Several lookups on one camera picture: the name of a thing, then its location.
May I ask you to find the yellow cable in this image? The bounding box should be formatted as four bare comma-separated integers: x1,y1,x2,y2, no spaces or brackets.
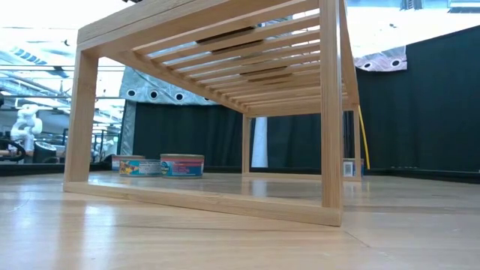
358,104,371,170

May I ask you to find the silver tarp with eyelets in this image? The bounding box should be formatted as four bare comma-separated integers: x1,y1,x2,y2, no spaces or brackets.
352,45,408,73
118,68,218,157

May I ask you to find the black curtain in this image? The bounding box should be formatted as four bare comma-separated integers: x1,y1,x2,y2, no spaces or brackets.
250,112,356,172
354,24,480,174
131,101,247,174

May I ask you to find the wooden slatted shelf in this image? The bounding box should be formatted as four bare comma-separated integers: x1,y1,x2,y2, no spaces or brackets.
62,0,363,228

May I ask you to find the black table frame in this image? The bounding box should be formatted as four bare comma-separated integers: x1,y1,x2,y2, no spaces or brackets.
0,161,480,185

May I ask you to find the white robot figure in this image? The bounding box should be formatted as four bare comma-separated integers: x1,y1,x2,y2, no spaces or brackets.
10,103,44,152

